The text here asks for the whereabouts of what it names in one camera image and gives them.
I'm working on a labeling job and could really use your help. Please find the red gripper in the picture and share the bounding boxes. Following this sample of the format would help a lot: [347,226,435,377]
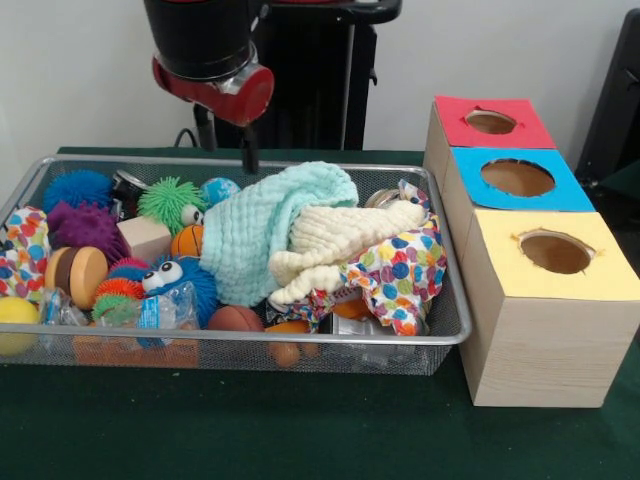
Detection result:
[151,54,276,175]

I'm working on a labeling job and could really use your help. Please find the mint knitted cloth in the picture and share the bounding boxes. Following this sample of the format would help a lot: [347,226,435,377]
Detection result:
[199,160,360,307]

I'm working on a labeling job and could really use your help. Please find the cream knitted cloth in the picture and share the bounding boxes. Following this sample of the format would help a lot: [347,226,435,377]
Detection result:
[268,202,429,306]

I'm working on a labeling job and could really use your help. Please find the polka dot cloth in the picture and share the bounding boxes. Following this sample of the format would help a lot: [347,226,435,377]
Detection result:
[0,205,51,304]
[344,182,449,337]

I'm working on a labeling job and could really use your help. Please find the shallow mesh bin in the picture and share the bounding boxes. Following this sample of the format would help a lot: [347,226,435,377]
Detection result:
[0,154,472,375]

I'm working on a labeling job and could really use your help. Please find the wooden box with three holes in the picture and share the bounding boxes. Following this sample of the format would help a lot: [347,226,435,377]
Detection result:
[423,94,640,409]

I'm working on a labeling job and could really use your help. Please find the green puffer ball with eyes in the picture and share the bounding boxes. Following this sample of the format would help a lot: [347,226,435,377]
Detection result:
[137,175,209,237]

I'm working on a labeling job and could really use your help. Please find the plain wooden cube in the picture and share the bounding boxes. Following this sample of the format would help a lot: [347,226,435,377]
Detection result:
[116,215,173,262]

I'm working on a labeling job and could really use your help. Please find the blue puffer ball with eyes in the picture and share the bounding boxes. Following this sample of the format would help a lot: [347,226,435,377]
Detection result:
[142,254,220,329]

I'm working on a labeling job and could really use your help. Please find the purple spiky ball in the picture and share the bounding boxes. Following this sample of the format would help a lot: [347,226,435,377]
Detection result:
[46,200,132,264]

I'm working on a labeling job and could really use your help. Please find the dark green table cloth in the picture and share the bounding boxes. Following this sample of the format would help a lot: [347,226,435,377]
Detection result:
[597,160,640,204]
[0,146,640,480]

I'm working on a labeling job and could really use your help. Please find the black chair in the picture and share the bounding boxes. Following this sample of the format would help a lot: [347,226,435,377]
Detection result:
[574,7,640,176]

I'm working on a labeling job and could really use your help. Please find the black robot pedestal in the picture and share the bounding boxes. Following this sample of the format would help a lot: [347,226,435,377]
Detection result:
[219,0,404,151]

